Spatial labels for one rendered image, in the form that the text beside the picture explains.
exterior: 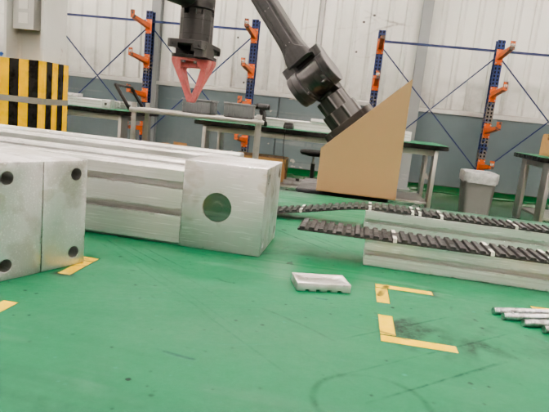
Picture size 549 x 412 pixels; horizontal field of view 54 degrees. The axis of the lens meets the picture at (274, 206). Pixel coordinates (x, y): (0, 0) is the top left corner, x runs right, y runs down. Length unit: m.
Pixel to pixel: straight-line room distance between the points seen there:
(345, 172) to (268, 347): 0.79
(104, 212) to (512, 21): 8.21
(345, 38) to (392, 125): 7.25
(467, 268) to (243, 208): 0.25
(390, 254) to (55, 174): 0.35
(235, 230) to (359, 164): 0.59
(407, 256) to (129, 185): 0.31
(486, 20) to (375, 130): 7.48
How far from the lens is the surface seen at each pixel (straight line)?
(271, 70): 8.39
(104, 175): 0.63
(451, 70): 8.41
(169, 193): 0.59
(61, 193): 0.49
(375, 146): 1.12
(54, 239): 0.50
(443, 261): 0.61
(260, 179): 0.56
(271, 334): 0.39
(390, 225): 0.79
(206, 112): 3.78
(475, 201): 5.67
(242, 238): 0.57
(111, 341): 0.37
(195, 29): 0.94
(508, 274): 0.62
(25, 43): 4.16
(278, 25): 1.28
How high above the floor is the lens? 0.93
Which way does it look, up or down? 10 degrees down
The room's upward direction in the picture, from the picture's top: 6 degrees clockwise
